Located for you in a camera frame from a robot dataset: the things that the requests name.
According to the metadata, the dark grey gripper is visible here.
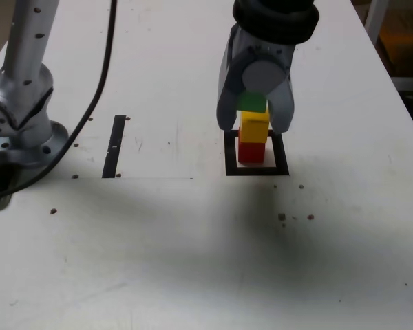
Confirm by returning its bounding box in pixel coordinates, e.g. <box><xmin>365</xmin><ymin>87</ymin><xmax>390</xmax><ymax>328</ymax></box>
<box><xmin>215</xmin><ymin>26</ymin><xmax>297</xmax><ymax>135</ymax></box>

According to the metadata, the green cube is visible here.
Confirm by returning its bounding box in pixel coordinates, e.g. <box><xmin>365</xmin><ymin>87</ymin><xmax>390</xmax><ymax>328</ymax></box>
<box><xmin>236</xmin><ymin>91</ymin><xmax>268</xmax><ymax>113</ymax></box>

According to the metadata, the yellow cube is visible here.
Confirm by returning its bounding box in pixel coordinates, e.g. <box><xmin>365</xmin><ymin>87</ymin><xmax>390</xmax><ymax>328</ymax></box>
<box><xmin>240</xmin><ymin>110</ymin><xmax>271</xmax><ymax>144</ymax></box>

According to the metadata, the red cube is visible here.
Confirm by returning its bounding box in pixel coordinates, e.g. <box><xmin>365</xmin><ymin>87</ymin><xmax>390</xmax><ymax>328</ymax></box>
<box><xmin>238</xmin><ymin>126</ymin><xmax>265</xmax><ymax>164</ymax></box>

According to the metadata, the black tape square outline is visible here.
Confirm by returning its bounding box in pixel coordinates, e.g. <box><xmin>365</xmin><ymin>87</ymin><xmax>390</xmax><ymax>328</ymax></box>
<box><xmin>224</xmin><ymin>129</ymin><xmax>290</xmax><ymax>177</ymax></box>

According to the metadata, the black tape strip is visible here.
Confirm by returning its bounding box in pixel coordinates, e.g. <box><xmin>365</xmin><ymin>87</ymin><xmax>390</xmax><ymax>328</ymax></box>
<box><xmin>102</xmin><ymin>115</ymin><xmax>127</xmax><ymax>179</ymax></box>

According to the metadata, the yellow box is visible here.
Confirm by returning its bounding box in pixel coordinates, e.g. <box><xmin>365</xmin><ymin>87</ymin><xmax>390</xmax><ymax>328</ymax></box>
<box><xmin>378</xmin><ymin>20</ymin><xmax>413</xmax><ymax>76</ymax></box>

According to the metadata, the white metal frame leg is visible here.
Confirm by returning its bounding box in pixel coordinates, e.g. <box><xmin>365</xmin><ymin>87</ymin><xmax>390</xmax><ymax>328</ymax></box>
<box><xmin>363</xmin><ymin>0</ymin><xmax>388</xmax><ymax>45</ymax></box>

